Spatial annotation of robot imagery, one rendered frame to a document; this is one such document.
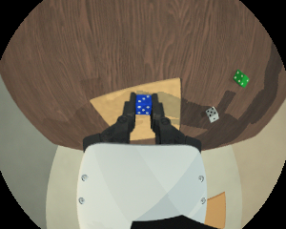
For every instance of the white die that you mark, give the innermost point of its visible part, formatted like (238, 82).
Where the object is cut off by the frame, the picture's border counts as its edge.
(212, 114)

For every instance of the green die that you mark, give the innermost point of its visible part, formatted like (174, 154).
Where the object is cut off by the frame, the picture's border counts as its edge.
(241, 78)

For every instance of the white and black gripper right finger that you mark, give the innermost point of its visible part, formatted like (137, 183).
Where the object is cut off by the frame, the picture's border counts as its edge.
(165, 131)

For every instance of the tan mat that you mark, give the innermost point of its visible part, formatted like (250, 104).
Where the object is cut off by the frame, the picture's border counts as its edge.
(110, 106)

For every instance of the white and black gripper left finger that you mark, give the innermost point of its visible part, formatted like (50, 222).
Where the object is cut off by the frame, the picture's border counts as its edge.
(120, 130)

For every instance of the blue die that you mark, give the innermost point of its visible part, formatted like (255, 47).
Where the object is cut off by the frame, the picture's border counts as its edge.
(143, 104)

